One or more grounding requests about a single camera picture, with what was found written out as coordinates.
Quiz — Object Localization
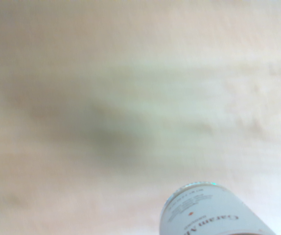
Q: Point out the seasoning jar with copper lid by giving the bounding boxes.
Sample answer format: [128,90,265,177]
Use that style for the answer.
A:
[159,181,279,235]

